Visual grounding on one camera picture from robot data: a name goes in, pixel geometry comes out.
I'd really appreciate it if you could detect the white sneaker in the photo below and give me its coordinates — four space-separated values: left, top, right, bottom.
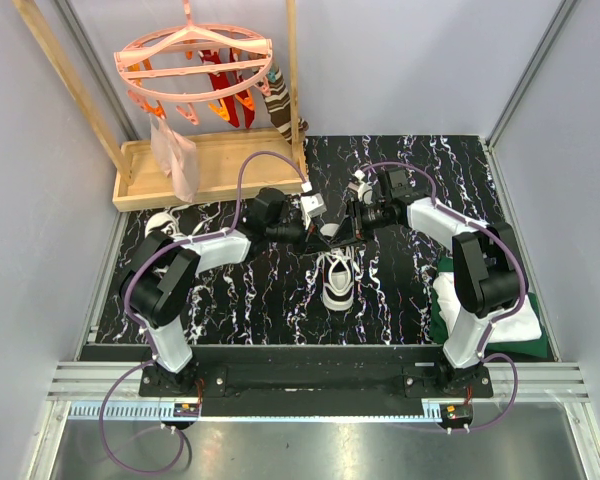
317 246 357 312
144 211 205 241

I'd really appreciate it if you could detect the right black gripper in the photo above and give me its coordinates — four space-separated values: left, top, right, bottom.
328 198 392 250

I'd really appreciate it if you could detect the brown striped sock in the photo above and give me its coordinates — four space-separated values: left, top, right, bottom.
264 63 292 144

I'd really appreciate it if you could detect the red sock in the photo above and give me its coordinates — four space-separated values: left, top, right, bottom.
229 48 256 129
199 50 240 128

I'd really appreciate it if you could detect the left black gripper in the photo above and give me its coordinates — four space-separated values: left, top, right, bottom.
267 213 331 259

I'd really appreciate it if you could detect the purple cable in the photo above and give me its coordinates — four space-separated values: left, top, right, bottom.
352 160 527 434
97 149 314 475

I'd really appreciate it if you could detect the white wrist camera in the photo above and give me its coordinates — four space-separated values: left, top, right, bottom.
348 169 373 205
300 181 327 230

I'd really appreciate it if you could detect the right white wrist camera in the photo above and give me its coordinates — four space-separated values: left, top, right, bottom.
348 169 373 205

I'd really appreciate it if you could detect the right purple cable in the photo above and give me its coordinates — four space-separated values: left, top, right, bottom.
352 160 527 434

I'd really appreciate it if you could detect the translucent plastic bag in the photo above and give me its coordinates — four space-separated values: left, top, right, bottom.
150 117 200 204

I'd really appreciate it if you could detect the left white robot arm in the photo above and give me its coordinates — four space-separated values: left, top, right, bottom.
119 183 326 396

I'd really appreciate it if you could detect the wooden tray rack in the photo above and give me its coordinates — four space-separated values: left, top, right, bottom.
15 1 307 212

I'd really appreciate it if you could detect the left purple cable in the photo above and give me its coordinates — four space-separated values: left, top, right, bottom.
97 149 314 475

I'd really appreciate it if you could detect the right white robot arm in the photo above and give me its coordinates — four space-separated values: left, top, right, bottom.
321 162 528 397

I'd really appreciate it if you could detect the black marble mat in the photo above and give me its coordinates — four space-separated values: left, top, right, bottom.
97 134 556 347

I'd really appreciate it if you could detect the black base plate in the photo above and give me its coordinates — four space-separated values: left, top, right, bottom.
139 363 494 419

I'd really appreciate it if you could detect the white shoelace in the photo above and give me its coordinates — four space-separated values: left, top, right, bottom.
316 247 362 302

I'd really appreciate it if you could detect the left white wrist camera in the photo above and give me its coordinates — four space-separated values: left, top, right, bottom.
300 181 327 230

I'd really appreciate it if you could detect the pink round clip hanger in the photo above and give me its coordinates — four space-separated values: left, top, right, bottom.
114 1 274 128

